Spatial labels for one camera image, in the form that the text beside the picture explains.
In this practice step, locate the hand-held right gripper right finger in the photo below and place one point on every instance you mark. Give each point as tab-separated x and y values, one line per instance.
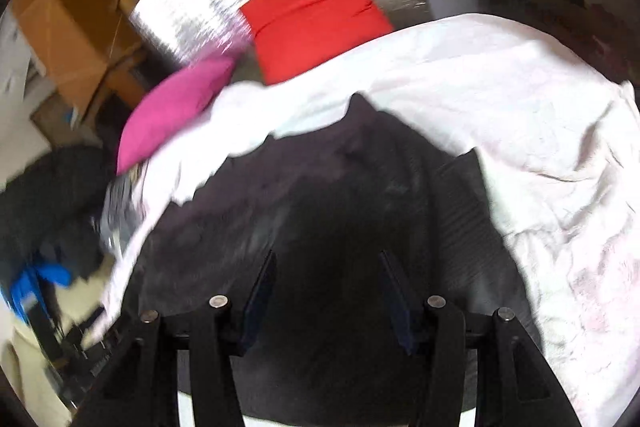
400	302

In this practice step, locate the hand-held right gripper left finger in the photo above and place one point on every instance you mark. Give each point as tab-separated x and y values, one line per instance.
260	292

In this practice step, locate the dark quilted zip jacket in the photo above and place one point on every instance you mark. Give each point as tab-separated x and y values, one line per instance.
325	207

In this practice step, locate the beige leather sofa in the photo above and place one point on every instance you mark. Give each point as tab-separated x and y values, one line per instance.
30	362

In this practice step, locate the blue jacket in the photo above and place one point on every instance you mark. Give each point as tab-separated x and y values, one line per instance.
45	277

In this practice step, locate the grey garment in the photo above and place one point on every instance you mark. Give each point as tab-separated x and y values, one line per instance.
120	212

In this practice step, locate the black puffer jacket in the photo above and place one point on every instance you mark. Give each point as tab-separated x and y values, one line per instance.
50	197

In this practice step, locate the pink pillow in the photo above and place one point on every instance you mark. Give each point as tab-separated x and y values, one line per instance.
175	107

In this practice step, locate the white blanket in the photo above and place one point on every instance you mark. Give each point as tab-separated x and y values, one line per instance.
500	107

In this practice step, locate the red pillow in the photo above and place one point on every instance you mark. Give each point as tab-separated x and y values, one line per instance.
310	17

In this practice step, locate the wooden pillar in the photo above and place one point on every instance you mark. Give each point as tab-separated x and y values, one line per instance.
65	22

